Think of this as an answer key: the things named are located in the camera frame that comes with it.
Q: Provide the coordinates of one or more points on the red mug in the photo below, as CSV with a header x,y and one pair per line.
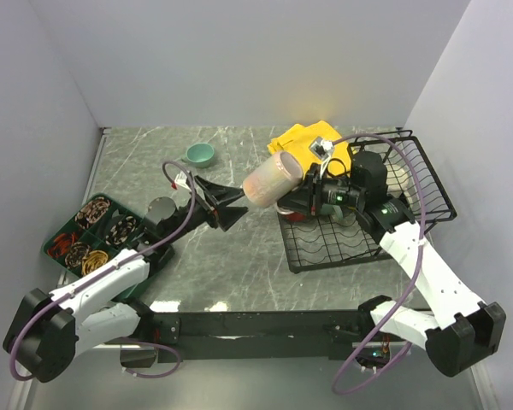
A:
x,y
296,216

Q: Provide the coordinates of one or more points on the green organizer tray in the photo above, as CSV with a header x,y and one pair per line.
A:
x,y
96,234

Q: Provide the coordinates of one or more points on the small teal cup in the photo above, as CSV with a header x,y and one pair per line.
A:
x,y
199,155

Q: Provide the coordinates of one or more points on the pink mug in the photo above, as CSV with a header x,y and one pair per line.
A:
x,y
280,174

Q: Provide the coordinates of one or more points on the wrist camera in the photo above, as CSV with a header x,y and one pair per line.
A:
x,y
181,182
323,150

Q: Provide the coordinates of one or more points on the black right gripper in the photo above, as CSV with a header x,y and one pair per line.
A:
x,y
305,199

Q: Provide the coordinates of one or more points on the black wire dish rack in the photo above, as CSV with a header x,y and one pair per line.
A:
x,y
320,242

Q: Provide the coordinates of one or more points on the green glazed mug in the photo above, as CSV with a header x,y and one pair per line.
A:
x,y
335,212

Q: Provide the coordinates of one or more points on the yellow cloth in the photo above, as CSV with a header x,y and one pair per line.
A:
x,y
297,141

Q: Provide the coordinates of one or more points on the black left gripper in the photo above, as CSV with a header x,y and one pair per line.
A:
x,y
214,195

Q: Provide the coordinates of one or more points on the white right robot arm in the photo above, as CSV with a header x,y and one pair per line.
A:
x,y
462,329

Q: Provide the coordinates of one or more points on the black front base bar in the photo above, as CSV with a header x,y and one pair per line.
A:
x,y
257,335

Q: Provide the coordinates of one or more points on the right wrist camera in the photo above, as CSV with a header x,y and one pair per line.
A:
x,y
323,150

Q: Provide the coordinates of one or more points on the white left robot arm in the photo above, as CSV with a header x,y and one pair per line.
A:
x,y
50,329

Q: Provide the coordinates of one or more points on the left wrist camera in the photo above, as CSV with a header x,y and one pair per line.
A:
x,y
181,182

